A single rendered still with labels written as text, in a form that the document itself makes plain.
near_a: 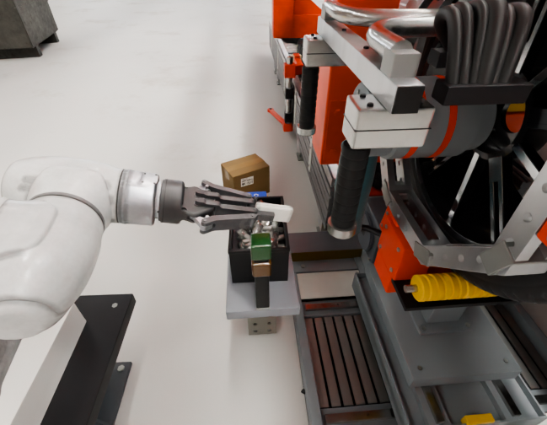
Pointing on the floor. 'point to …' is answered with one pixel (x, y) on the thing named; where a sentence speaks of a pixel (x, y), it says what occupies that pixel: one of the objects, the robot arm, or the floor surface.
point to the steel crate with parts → (20, 28)
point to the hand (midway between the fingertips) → (272, 212)
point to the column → (262, 325)
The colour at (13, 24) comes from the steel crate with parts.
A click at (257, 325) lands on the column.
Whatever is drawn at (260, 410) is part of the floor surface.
